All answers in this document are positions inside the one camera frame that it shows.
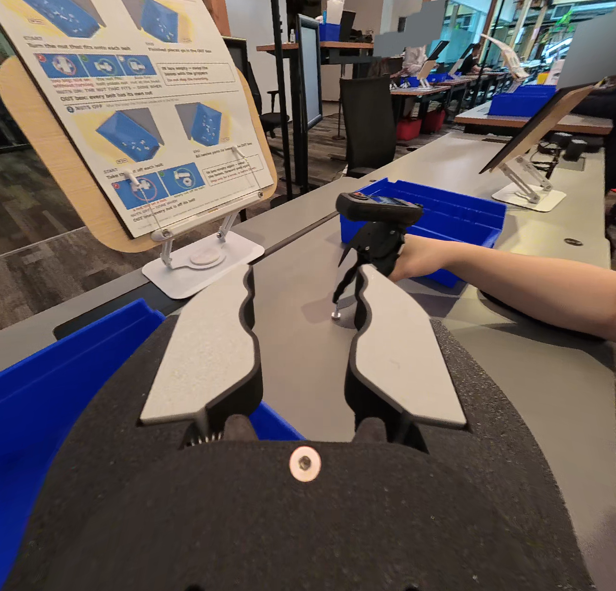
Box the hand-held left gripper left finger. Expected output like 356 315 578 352
140 264 264 441

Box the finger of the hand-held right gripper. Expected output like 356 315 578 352
332 258 367 307

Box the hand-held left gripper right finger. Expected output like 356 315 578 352
345 264 468 442

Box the blue plastic bin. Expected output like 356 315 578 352
0 298 306 582
339 178 507 288

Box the person's right forearm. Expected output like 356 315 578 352
445 242 616 341

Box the person's right hand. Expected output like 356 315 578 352
388 235 457 283

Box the black desk mat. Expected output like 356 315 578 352
53 288 184 341

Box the white board stand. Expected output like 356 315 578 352
142 213 265 299
492 155 567 212

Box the black office chair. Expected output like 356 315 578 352
339 76 398 178
248 61 292 139

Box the padded chair armrest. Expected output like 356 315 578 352
479 288 616 343

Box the black framed floor sign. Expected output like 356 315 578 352
296 14 323 187

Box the wooden display board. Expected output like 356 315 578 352
0 56 279 254
480 84 597 174

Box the black pole stand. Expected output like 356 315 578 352
269 0 295 202

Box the wooden top desk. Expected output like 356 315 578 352
256 42 375 79

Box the black monitor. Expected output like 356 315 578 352
222 36 263 115

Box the printed instruction sheet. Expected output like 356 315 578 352
0 0 275 239

